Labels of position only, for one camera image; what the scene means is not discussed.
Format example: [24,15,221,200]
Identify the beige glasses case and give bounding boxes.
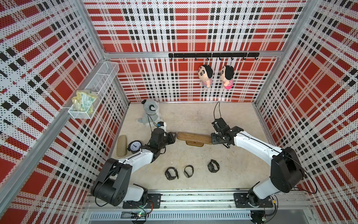
[116,135,127,157]

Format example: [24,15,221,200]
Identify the hanging doll pink shirt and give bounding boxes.
[220,65,234,90]

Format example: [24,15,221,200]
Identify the chunky black watch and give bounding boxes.
[208,159,220,173]
[165,167,179,181]

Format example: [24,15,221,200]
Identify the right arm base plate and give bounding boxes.
[234,193,274,208]

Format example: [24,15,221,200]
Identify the hanging doll striped shirt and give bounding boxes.
[198,65,213,88]

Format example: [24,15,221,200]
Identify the aluminium mounting rail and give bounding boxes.
[83,189,311,211]

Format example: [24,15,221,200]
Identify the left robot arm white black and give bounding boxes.
[91,128,177,207]

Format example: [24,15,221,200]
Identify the wooden watch stand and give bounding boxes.
[177,133,213,147]

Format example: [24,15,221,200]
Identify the left camera black cable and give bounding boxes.
[147,114,158,132]

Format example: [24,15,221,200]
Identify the right camera black cable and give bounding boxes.
[213,101,222,120]

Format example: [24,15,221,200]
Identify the white wire basket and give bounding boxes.
[69,61,119,119]

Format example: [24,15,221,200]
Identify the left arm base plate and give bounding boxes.
[123,193,162,209]

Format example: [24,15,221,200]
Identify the yellow green snack packets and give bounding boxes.
[71,90,98,114]

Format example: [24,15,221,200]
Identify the grey white plush dog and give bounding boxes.
[137,99,161,127]

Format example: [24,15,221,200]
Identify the black round alarm clock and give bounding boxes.
[127,140,142,154]

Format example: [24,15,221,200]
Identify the camera black cable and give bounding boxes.
[213,101,222,120]
[147,114,158,132]

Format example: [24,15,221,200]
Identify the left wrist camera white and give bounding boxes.
[157,121,167,132]

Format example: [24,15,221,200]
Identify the black hook rail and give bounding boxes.
[168,52,260,59]

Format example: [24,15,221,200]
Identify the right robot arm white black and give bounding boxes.
[211,118,304,207]

